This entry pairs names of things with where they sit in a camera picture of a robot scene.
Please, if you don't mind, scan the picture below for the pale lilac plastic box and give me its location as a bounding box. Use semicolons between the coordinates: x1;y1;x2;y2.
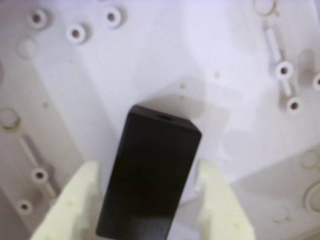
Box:
0;0;320;240

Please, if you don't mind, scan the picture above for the black rectangular block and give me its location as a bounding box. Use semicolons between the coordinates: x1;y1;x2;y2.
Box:
96;104;202;240

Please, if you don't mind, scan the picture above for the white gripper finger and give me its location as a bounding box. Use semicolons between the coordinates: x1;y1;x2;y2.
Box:
194;159;256;240
29;161;100;240

